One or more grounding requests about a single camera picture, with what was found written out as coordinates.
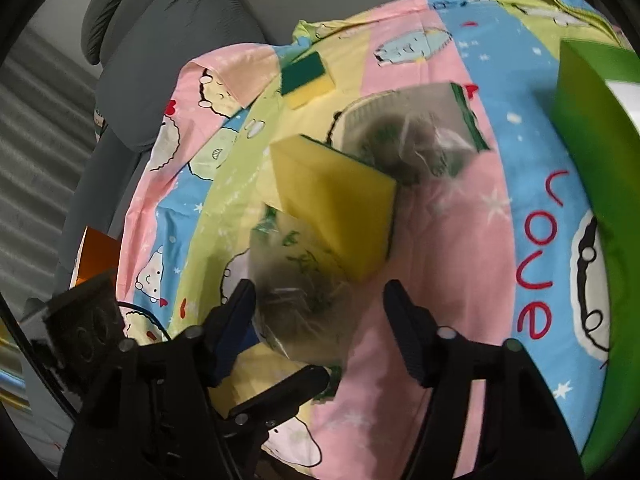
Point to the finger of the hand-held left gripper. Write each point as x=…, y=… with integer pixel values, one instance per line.
x=285, y=392

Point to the green printed plastic bag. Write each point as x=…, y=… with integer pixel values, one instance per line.
x=420, y=135
x=295, y=295

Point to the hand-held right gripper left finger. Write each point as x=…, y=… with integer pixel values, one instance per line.
x=232, y=332

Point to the grey sofa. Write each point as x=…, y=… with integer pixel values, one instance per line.
x=130, y=125

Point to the green yellow scouring sponge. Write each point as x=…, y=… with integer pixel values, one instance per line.
x=306, y=79

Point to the orange box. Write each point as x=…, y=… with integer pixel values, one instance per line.
x=95, y=255

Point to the large yellow sponge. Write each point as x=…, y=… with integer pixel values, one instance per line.
x=335, y=210

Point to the grey sofa cushion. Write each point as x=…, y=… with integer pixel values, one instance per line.
x=175, y=10

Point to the green cardboard box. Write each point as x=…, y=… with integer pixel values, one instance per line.
x=595, y=160

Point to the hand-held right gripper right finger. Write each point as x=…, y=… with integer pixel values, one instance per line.
x=407, y=335

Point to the cartoon printed blanket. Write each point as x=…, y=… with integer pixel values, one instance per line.
x=440, y=270

